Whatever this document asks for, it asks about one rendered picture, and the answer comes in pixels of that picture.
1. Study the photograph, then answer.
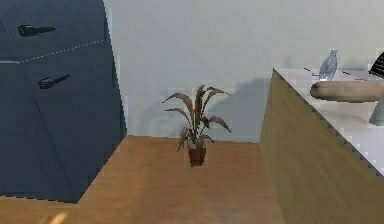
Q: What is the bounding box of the wooden counter with white top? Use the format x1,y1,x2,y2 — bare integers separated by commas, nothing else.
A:
259,68,384,224

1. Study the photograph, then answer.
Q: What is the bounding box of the black fridge handle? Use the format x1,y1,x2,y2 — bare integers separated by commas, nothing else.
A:
37,73,71,90
17,24,57,38

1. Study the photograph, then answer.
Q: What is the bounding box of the brown potted houseplant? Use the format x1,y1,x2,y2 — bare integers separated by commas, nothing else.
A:
162,84,233,168

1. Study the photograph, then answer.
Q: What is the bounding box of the black ribbed object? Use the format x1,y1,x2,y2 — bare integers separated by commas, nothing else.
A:
368,52,384,80

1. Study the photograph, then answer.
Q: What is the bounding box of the dark blue-grey fridge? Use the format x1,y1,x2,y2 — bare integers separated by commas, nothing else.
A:
0,0,128,204

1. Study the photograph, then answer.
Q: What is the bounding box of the clear glass bottle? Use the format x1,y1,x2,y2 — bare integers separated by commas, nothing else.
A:
318,48,339,82

